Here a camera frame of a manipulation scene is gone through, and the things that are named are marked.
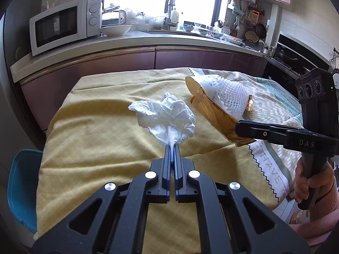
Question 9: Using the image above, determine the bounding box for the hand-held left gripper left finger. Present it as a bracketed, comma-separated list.
[32, 145, 175, 254]

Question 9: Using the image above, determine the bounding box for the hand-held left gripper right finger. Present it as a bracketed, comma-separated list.
[173, 145, 310, 254]

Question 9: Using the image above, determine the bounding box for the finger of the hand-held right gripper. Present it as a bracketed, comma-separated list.
[234, 120, 290, 146]

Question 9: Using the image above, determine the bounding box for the white foam fruit net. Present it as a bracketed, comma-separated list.
[204, 75, 252, 119]

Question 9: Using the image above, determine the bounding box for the orange snack wrapper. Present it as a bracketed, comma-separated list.
[190, 87, 256, 147]

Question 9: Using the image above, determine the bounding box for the white tissue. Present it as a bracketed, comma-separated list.
[128, 92, 196, 149]

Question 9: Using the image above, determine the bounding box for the white dotted paper cup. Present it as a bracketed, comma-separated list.
[185, 75, 221, 105]

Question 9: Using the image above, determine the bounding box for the person's right forearm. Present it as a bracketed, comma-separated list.
[287, 175, 339, 246]

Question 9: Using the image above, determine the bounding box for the person's right hand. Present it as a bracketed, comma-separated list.
[289, 157, 335, 204]

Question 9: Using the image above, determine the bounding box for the grey white patterned cloth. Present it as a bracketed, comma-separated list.
[185, 67, 304, 217]

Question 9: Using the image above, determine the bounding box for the black built-in oven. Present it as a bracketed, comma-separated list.
[262, 30, 330, 90]

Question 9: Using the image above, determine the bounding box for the yellow tablecloth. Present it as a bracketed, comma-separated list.
[36, 67, 281, 241]

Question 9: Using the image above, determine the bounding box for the clear plastic bag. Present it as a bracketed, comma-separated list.
[290, 209, 309, 225]

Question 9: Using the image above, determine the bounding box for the black frying pan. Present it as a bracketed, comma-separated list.
[256, 23, 267, 39]

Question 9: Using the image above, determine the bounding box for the utensil holder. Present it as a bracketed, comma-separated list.
[217, 20, 231, 33]

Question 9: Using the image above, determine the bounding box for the kitchen counter with cabinets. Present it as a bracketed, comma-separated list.
[10, 29, 269, 135]

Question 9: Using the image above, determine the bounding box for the kitchen sink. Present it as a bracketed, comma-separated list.
[148, 29, 212, 39]

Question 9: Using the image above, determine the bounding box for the metal kitchen faucet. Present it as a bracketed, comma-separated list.
[167, 0, 178, 31]

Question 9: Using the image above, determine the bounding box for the large white bowl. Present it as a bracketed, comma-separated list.
[101, 25, 132, 37]

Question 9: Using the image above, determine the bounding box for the pot with glass lid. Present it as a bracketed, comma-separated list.
[102, 3, 120, 27]

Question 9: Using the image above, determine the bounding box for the white microwave oven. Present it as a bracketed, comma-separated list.
[29, 0, 102, 57]

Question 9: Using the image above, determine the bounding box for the blue wall rack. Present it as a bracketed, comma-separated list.
[230, 0, 244, 15]

